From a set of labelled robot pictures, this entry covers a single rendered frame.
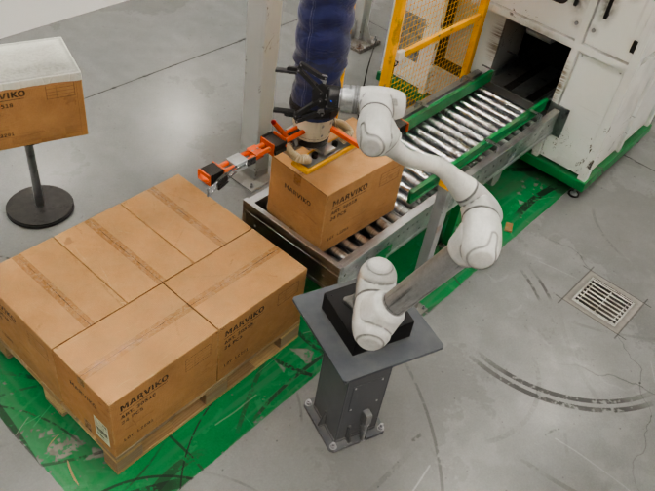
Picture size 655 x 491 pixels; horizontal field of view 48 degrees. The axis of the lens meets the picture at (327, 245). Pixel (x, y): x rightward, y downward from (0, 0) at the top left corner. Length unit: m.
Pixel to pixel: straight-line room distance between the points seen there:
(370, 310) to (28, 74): 2.29
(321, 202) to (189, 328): 0.87
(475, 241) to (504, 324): 2.05
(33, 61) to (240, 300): 1.74
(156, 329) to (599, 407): 2.40
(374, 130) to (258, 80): 2.48
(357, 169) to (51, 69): 1.71
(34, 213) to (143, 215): 1.05
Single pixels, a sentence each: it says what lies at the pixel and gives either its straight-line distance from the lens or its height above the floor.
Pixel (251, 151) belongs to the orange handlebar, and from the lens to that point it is 3.15.
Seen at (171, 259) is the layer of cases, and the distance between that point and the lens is 3.70.
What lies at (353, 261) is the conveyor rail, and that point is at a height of 0.59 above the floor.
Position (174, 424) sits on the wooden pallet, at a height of 0.02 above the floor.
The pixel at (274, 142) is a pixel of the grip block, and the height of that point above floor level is 1.29.
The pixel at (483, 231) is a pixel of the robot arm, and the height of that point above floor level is 1.60.
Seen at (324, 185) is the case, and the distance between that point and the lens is 3.55.
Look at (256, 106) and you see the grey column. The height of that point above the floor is 0.59.
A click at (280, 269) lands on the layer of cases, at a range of 3.67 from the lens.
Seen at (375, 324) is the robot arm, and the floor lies 1.06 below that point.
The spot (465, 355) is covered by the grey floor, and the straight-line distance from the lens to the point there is 4.23.
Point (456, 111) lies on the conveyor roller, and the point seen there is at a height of 0.52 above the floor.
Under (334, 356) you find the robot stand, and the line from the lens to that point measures 3.08.
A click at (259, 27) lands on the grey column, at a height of 1.12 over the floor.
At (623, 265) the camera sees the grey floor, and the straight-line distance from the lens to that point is 5.23.
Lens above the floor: 3.14
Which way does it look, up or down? 43 degrees down
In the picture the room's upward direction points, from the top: 10 degrees clockwise
